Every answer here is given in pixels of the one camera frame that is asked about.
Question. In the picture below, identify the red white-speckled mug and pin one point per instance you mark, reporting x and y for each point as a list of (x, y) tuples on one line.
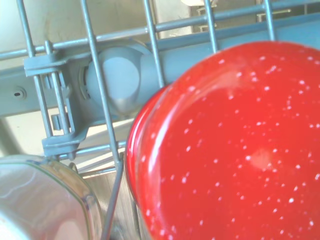
[(225, 150)]

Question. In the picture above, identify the built-in dishwasher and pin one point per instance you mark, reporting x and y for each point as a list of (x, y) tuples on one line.
[(62, 20)]

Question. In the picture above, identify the white mug with gold rim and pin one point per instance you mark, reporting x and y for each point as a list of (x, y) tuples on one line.
[(37, 200)]

